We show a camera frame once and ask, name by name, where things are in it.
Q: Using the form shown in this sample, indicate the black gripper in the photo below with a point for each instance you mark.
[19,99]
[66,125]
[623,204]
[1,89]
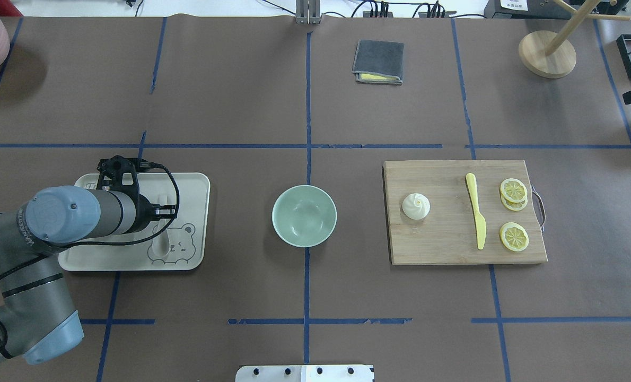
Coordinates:
[144,210]

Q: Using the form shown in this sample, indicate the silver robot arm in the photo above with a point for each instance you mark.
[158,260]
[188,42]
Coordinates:
[38,319]

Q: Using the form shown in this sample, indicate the light green bowl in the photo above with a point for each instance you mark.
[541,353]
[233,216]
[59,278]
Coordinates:
[304,216]

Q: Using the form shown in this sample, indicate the cream bear tray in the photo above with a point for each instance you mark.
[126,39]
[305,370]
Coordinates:
[186,233]

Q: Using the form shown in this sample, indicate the grey folded cloth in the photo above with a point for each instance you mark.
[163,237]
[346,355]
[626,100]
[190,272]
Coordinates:
[379,62]

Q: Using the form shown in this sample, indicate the wooden cutting board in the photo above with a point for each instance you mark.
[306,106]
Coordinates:
[447,235]

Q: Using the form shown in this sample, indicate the lemon slice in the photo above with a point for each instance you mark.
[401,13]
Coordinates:
[513,194]
[514,237]

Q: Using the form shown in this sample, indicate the lemon slice lower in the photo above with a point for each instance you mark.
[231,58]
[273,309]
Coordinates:
[514,237]

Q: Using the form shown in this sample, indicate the wooden mug tree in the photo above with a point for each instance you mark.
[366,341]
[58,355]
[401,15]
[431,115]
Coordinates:
[549,54]

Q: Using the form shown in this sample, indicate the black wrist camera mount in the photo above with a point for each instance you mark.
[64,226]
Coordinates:
[119,174]

